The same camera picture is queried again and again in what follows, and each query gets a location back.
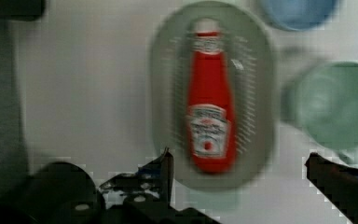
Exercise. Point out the pale green oval strainer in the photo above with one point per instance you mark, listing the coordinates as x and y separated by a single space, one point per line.
250 69

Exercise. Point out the green mug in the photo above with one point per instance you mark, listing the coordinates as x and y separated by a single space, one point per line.
323 103

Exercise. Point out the blue small bowl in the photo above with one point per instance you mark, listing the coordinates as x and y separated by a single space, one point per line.
298 15

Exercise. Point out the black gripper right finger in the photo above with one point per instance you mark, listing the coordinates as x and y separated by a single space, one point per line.
337 182

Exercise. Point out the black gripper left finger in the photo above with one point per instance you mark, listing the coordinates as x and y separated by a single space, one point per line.
144 197

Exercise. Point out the red felt ketchup bottle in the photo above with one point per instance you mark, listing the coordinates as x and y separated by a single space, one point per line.
210 117

